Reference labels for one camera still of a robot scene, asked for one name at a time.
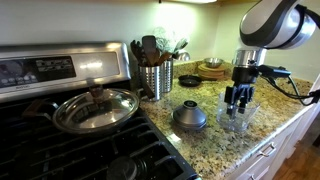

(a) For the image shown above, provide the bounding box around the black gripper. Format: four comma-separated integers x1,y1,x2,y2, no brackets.
223,66,260,117

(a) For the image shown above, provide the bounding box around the clear plastic blender jar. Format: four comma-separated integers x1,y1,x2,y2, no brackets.
216,92,261,134

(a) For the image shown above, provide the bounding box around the glass pan lid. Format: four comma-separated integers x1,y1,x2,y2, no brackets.
52,85,140,135

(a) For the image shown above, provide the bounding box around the stack of round wooden boards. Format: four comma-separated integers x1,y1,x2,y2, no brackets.
196,63,230,82

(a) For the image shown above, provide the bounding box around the small steel bowl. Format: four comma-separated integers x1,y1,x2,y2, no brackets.
203,57,225,69

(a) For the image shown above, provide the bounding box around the small black bowl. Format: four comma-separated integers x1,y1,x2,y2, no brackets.
177,74,218,88

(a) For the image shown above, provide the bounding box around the steel ladle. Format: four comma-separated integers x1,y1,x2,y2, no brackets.
172,49,191,63

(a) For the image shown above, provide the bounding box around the perforated steel utensil holder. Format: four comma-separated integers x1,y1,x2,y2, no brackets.
160,58,175,94
138,64,164,101

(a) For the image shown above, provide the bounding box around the light wooden spoon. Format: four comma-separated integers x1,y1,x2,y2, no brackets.
155,51,173,67

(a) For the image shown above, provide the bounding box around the dark wooden spatula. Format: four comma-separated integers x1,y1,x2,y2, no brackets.
141,34,161,67

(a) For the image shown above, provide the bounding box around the under-cabinet light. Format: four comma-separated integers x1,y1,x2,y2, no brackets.
165,0,218,5

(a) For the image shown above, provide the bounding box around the black cooking spoon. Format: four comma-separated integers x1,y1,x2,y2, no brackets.
129,39,145,67

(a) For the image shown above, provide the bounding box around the stainless gas stove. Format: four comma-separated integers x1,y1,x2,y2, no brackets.
0,41,201,180

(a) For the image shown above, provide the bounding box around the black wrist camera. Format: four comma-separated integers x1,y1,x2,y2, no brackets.
257,64,292,80

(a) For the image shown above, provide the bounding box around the dark handled tool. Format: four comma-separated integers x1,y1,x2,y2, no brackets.
139,81,156,101

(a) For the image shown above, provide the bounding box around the wire whisk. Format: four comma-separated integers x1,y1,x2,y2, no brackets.
152,26,176,55

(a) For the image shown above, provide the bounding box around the steel pan with brown handle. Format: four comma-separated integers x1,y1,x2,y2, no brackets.
21,97,141,136

